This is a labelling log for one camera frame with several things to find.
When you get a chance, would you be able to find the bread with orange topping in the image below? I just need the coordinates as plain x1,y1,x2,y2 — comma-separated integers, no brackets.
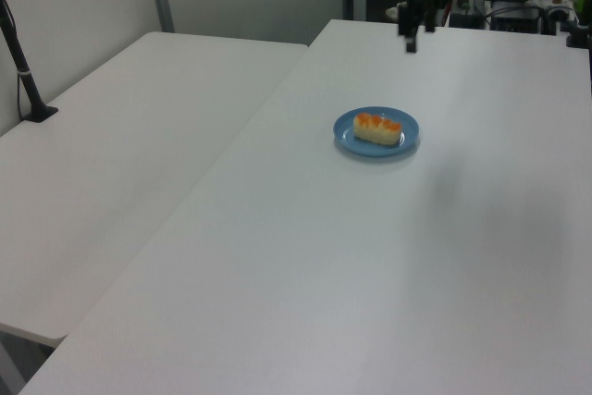
352,111,403,147

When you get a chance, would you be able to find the blue round plastic plate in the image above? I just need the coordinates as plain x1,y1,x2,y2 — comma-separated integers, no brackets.
332,105,422,165

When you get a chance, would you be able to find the black equipment box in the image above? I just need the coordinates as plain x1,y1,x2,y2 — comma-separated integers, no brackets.
488,5,543,34

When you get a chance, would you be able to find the white side table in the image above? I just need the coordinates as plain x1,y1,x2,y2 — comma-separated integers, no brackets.
0,31,310,348

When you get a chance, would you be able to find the black camera stand clamp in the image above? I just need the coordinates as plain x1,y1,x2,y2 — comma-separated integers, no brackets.
564,19,592,50

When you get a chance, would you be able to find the black camera stand pole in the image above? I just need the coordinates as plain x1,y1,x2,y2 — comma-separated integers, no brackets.
0,0,60,124

